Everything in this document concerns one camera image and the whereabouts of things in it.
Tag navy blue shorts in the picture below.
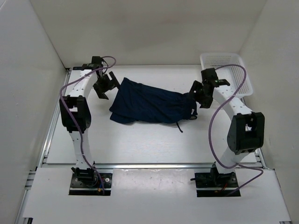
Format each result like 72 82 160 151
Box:
109 77 198 126

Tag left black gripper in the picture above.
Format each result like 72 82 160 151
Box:
93 72 120 100

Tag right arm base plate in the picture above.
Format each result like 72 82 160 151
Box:
190 172 241 198

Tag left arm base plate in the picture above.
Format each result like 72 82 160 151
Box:
69 168 113 196

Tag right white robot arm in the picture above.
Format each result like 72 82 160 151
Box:
189 68 265 187

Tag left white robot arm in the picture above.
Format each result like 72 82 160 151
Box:
59 56 120 187

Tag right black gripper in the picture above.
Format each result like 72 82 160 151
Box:
186 80 214 109

